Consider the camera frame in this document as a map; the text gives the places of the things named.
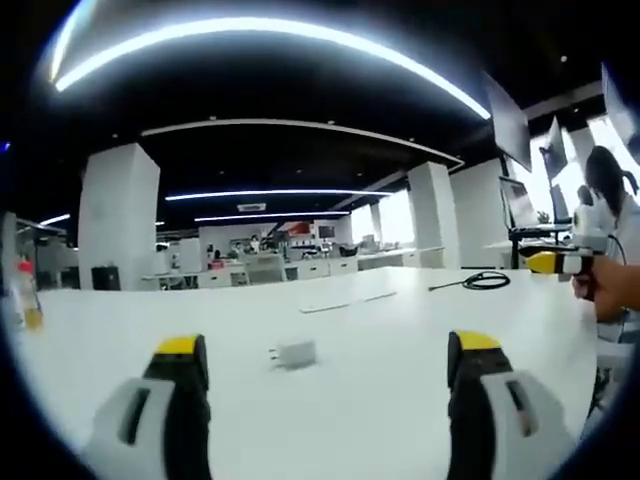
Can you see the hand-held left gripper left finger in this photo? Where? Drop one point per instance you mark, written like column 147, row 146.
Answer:
column 150, row 400

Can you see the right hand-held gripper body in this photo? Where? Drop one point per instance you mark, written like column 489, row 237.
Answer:
column 590, row 232

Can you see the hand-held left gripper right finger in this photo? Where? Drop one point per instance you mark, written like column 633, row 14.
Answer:
column 505, row 400

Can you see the white charger adapter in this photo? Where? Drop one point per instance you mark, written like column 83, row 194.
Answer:
column 296, row 356

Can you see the white desk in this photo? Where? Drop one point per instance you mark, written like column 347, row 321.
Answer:
column 350, row 400

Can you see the person's right hand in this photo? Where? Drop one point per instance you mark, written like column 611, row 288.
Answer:
column 607, row 287

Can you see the open laptop on stand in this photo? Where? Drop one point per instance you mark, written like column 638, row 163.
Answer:
column 525, row 205

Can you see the small tilted dark monitor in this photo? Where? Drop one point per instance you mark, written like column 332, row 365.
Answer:
column 554, row 146

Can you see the large dark hanging monitor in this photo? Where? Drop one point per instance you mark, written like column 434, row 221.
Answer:
column 510, row 120
column 622, row 115

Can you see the clear bottle with orange liquid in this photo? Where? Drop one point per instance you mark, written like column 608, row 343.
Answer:
column 27, row 300

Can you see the long curved ceiling light strip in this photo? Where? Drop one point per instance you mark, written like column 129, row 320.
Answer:
column 260, row 35

